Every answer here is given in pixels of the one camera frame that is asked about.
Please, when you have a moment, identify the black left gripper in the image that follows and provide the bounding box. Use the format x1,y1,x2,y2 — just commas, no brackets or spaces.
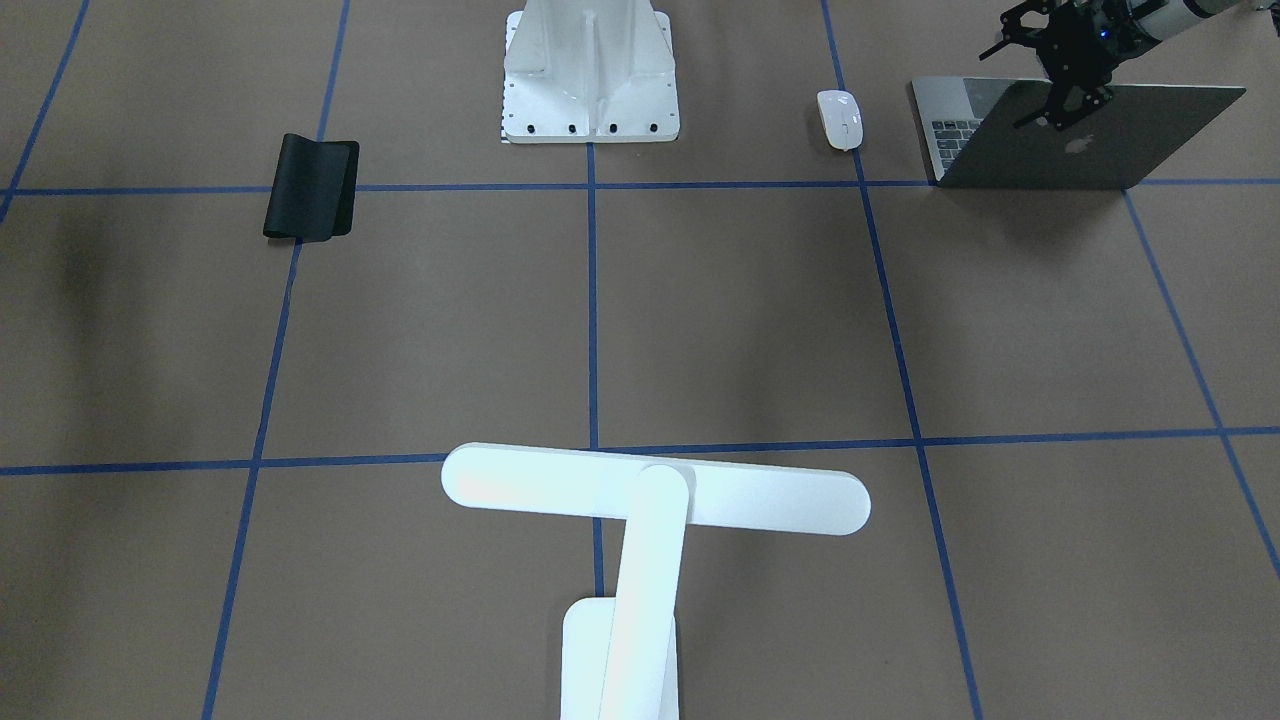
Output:
979,1,1137,131

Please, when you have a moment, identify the grey laptop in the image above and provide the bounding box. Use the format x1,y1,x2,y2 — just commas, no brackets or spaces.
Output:
910,76,1245,191

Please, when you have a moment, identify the black mouse pad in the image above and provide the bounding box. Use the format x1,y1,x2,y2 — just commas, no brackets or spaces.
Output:
262,133,361,242

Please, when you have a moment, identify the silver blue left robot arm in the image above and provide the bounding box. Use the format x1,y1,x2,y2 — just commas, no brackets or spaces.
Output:
979,1,1239,131

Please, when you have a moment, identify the white computer mouse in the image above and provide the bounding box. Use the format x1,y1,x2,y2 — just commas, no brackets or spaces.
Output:
815,88,865,152

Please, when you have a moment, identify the white desk lamp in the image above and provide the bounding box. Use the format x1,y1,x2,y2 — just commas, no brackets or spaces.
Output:
442,442,872,719

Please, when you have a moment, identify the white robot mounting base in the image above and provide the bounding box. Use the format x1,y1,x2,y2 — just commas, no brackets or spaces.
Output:
500,1,681,143

